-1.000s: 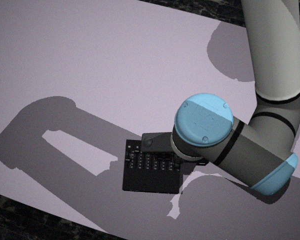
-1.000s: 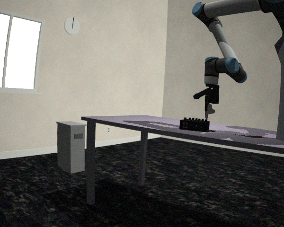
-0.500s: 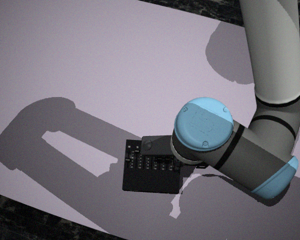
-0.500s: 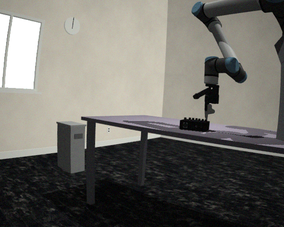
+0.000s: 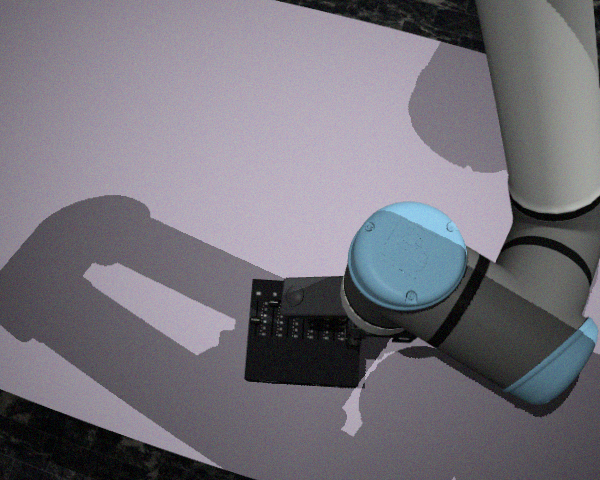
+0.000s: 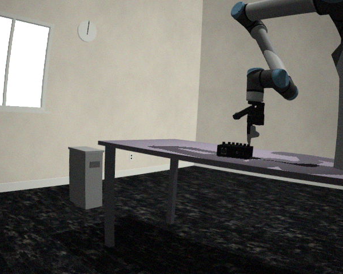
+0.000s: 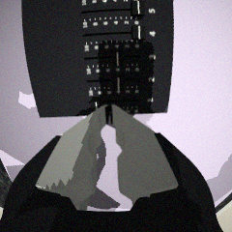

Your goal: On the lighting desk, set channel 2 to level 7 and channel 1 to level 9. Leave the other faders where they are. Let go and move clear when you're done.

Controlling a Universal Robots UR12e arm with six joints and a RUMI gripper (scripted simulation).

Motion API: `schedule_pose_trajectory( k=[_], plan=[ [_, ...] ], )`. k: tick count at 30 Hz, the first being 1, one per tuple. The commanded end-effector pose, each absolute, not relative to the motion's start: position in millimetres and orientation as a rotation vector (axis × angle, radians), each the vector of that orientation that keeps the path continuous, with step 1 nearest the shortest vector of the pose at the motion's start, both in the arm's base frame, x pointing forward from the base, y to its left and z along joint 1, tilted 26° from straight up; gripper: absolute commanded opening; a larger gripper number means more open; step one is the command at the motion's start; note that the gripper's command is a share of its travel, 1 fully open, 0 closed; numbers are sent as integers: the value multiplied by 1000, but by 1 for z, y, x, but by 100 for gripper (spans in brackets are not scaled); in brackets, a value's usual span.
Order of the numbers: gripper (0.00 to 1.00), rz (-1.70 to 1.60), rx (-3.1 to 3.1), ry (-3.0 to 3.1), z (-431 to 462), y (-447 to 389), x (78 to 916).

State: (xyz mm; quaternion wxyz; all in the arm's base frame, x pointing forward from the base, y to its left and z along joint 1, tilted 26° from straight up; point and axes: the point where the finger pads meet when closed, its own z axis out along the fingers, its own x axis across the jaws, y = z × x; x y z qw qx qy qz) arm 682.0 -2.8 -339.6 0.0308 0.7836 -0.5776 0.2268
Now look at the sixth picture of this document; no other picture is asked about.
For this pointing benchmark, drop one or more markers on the black lighting desk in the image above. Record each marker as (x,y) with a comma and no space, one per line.
(232,150)

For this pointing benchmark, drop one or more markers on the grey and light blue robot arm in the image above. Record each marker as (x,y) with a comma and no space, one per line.
(250,16)

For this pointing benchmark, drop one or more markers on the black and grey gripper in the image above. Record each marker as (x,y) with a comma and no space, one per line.
(253,118)

